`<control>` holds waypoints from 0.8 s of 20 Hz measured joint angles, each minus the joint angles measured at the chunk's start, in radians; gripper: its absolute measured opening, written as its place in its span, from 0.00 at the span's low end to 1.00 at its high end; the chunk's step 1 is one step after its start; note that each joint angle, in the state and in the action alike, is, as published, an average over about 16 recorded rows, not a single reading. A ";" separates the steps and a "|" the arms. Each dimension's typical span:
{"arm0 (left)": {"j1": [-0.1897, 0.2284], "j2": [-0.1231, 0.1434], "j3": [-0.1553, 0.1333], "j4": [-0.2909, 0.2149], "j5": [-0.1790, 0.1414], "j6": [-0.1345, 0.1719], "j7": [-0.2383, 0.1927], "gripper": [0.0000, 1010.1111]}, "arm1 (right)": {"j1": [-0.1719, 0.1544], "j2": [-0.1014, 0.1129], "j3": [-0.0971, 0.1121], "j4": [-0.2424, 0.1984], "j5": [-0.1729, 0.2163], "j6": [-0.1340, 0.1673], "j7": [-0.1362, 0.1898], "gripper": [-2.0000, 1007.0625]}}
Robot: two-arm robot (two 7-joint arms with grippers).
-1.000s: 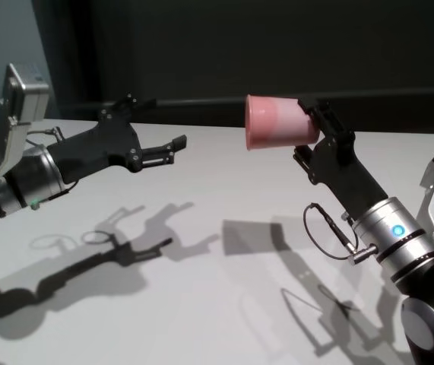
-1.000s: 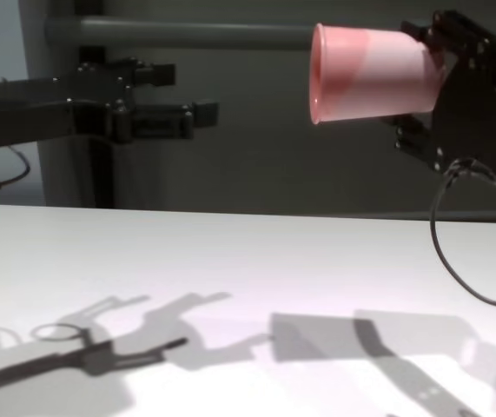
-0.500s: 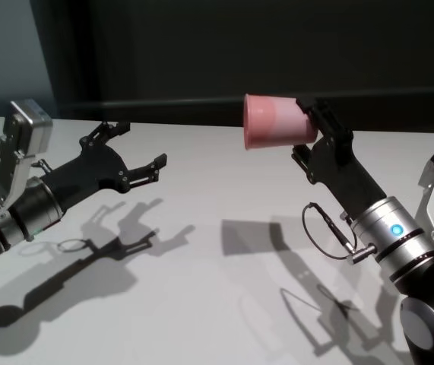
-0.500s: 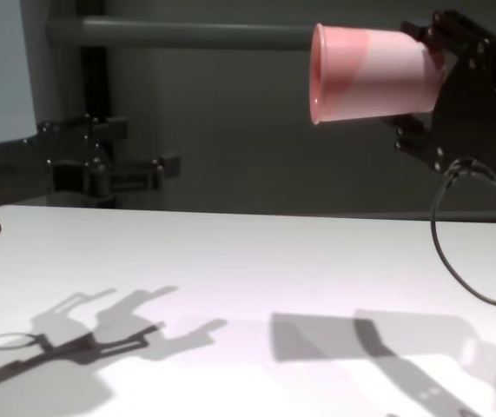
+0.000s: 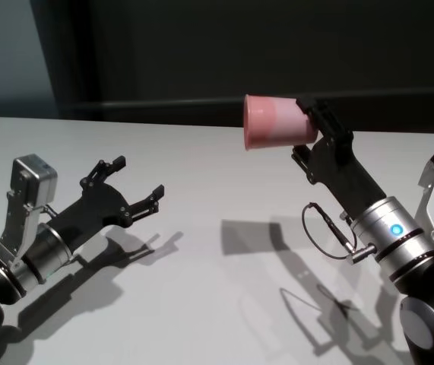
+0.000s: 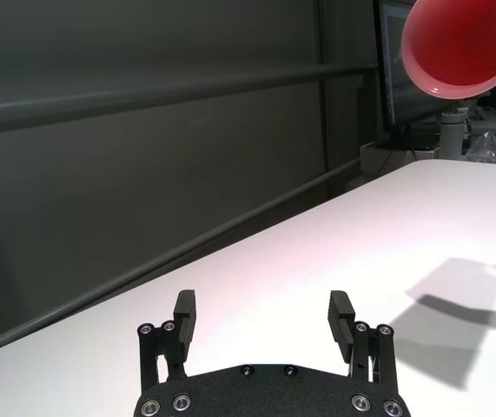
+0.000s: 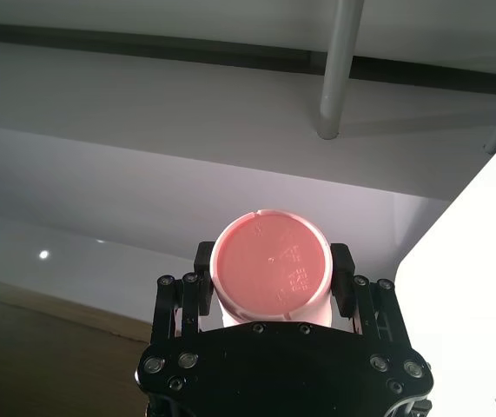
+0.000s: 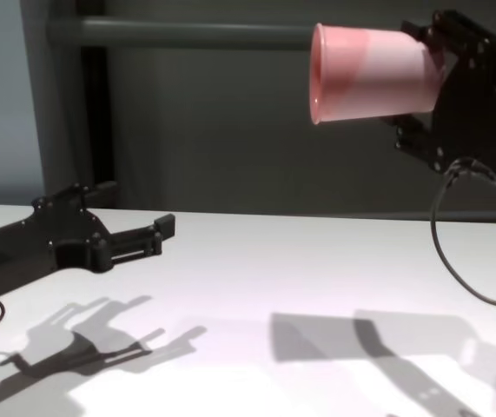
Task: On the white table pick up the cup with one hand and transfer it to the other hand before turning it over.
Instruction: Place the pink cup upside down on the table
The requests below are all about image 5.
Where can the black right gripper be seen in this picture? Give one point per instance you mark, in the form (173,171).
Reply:
(342,178)

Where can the pink plastic cup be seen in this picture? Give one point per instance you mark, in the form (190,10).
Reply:
(277,121)

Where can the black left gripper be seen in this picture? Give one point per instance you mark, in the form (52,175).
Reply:
(99,209)

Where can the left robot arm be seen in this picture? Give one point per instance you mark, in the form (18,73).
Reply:
(45,251)

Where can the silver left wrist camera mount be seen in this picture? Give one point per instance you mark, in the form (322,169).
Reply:
(34,178)

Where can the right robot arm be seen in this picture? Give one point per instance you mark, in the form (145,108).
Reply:
(403,243)

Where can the dark low rail bar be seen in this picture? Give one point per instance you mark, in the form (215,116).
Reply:
(163,106)

